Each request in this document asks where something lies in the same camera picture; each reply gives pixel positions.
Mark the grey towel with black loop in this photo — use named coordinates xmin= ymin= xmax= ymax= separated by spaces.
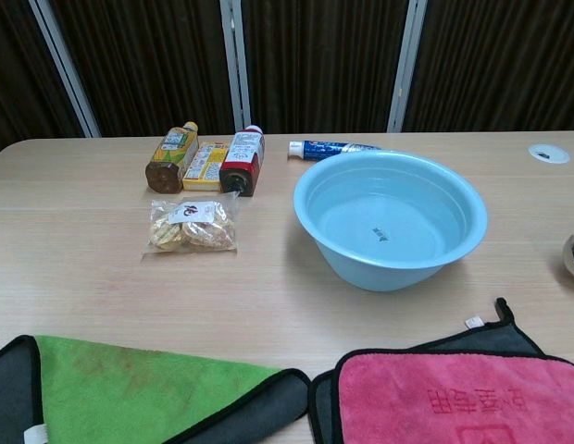
xmin=409 ymin=297 xmax=546 ymax=357

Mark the light blue plastic basin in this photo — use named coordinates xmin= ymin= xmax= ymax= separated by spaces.
xmin=293 ymin=148 xmax=490 ymax=293

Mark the green grey microfibre towel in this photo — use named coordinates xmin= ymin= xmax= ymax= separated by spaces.
xmin=0 ymin=334 xmax=313 ymax=444

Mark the yellow green drink bottle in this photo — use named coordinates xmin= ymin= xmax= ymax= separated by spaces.
xmin=144 ymin=120 xmax=200 ymax=194

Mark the grey metal partition post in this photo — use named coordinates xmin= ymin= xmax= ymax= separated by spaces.
xmin=29 ymin=0 xmax=102 ymax=139
xmin=387 ymin=0 xmax=428 ymax=134
xmin=219 ymin=0 xmax=252 ymax=134

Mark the red white label bottle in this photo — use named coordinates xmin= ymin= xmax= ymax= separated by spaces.
xmin=218 ymin=124 xmax=266 ymax=198

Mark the silver table cable grommet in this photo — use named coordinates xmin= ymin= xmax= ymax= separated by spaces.
xmin=528 ymin=143 xmax=571 ymax=165

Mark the clear bag of cookies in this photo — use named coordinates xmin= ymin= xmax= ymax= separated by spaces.
xmin=142 ymin=191 xmax=241 ymax=254

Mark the blue white toothpaste tube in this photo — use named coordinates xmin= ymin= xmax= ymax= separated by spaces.
xmin=287 ymin=140 xmax=383 ymax=163

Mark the yellow cardboard box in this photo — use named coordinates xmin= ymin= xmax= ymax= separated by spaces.
xmin=181 ymin=141 xmax=231 ymax=192

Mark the pink microfibre towel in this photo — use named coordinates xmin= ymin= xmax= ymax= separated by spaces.
xmin=310 ymin=349 xmax=574 ymax=444

